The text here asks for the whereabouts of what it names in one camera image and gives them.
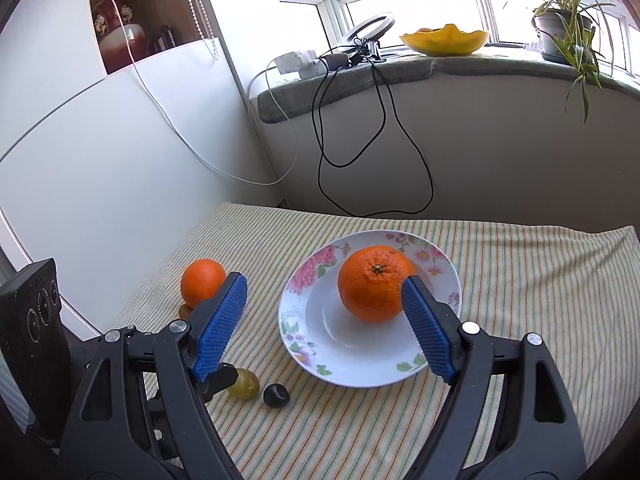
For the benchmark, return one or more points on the green tomato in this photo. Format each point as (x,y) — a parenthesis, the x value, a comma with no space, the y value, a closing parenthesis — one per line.
(245,385)

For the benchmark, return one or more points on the yellow bowl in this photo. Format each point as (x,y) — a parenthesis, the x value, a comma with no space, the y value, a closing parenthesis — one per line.
(445,42)

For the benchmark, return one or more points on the dark plum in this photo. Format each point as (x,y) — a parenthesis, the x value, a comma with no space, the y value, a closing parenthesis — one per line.
(276,395)

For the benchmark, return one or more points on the striped cloth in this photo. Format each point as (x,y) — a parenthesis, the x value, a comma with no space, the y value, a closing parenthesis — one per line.
(350,435)

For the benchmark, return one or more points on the potted spider plant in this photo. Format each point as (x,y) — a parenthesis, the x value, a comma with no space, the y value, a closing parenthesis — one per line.
(555,30)

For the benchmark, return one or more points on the floral white plate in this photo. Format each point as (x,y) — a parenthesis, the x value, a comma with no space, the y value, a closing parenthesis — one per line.
(330,340)

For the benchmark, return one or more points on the grey windowsill mat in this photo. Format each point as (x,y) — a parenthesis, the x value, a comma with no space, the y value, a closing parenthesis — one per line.
(350,85)

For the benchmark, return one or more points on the small smooth orange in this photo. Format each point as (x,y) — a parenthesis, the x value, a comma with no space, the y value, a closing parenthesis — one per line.
(202,282)

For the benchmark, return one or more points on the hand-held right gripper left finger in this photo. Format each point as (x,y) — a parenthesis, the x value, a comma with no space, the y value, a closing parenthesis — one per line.
(222,320)

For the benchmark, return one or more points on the black power adapter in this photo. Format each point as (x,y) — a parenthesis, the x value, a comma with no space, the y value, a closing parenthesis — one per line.
(335,60)

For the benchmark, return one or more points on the red vase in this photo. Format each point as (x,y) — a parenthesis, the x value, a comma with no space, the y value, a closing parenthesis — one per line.
(112,25)

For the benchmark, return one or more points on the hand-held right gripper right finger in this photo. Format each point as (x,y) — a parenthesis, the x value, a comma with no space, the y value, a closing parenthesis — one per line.
(425,325)

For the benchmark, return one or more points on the white power strip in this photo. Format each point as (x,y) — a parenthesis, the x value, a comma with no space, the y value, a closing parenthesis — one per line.
(300,62)

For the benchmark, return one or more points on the white cabinet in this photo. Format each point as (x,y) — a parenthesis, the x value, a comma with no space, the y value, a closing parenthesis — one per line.
(125,160)

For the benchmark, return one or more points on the small orange tomato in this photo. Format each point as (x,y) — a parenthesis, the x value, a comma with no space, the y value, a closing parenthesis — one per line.
(186,311)

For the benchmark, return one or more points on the dark books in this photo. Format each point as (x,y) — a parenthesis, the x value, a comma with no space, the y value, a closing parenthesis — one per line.
(164,39)

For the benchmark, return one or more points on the large orange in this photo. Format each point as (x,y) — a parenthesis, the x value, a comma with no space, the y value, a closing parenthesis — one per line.
(370,285)

